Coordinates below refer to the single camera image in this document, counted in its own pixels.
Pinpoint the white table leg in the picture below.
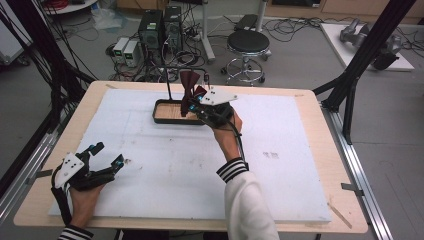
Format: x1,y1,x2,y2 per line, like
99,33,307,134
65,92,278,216
199,0,217,65

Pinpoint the white floor board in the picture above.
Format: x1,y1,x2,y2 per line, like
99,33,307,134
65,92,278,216
319,22,416,73

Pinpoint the round white table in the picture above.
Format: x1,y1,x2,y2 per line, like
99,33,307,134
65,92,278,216
42,0,100,16

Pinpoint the person's right hand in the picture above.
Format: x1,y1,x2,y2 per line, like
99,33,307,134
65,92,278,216
212,110,244,163

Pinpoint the person's left hand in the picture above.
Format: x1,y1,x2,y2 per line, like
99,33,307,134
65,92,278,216
69,185,106,228

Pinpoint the black rack with wooden base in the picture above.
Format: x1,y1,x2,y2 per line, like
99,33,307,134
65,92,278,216
152,66,210,126

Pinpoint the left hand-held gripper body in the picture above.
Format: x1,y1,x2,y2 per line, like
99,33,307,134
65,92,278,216
54,151,117,193

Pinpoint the black sleeved left gripper cable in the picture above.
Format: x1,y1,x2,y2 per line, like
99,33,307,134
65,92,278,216
50,165,73,228

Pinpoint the white bench power supply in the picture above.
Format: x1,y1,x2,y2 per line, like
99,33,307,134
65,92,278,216
112,36,131,65
122,40,141,68

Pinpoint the clear plastic bag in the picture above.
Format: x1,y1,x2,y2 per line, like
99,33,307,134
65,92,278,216
90,5,128,32

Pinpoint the white foam mat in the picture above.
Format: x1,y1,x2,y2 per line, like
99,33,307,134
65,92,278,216
48,87,333,225

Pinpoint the black round stool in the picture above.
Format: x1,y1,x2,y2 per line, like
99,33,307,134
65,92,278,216
220,29,273,86

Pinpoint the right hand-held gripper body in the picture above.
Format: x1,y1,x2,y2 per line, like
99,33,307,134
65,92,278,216
197,85,239,130

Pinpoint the tangle of black floor cables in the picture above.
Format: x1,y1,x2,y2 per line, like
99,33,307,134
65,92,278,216
105,3,209,84
223,14,424,51

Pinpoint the thin black right gripper cable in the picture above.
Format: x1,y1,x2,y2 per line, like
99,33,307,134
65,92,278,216
225,118,250,168

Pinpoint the black computer tower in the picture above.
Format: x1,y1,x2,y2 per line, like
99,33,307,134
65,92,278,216
162,5,184,53
137,9,165,52

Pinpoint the grey metal bracket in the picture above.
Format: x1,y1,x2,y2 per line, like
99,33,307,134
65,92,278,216
25,168,54,185
340,182,365,197

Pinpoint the flat black box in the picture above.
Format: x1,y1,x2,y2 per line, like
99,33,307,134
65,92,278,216
234,13,260,33

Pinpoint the black metal frame post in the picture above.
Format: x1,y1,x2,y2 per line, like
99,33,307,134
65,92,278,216
312,0,418,145
5,0,96,134

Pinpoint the grey equipment case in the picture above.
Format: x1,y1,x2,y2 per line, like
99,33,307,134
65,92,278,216
0,14,33,67

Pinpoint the plain dark maroon bow tie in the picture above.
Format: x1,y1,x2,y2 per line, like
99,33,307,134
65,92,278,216
179,69,202,118

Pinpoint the aluminium rail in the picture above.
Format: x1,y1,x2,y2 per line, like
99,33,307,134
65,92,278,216
320,102,395,240
0,109,78,223

